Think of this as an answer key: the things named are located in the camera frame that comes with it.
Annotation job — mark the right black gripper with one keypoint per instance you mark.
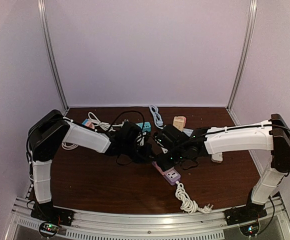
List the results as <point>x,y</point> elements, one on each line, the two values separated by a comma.
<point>164,164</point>

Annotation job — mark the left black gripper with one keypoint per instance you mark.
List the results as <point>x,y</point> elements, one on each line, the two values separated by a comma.
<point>145,157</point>

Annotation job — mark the blue-grey power strip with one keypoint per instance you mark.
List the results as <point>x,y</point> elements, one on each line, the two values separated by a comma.
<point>190,132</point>

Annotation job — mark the purple power strip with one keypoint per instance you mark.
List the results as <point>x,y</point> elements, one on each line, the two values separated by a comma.
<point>171,175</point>

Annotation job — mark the teal power strip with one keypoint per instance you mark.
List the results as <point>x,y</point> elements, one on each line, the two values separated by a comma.
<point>145,126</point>

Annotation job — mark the white plug adapter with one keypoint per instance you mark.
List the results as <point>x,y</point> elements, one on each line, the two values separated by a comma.
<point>217,158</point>

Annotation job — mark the beige cube socket adapter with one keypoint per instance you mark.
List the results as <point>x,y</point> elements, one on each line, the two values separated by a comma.
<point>179,122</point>

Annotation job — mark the pink round plug adapter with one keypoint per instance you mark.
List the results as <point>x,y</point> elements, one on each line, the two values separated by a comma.
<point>88,123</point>

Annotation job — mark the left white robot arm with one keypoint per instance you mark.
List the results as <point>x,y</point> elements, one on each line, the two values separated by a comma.
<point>49,133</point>

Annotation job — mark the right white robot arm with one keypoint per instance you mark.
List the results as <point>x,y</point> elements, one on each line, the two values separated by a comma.
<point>271,135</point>

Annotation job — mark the aluminium front rail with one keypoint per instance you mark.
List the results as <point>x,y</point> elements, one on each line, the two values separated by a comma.
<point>89,225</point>

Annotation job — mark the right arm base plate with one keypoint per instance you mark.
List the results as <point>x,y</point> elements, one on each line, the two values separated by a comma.
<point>243,214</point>

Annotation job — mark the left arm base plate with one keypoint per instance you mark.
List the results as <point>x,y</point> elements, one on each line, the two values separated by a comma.
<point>47,212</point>

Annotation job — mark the right aluminium corner post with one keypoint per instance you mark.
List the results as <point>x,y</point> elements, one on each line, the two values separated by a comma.
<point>249,30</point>

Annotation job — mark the aluminium corner post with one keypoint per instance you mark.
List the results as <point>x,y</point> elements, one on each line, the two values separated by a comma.
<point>50,53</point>
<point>249,30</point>

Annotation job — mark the left aluminium corner post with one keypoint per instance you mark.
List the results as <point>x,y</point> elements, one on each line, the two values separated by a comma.
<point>50,53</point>

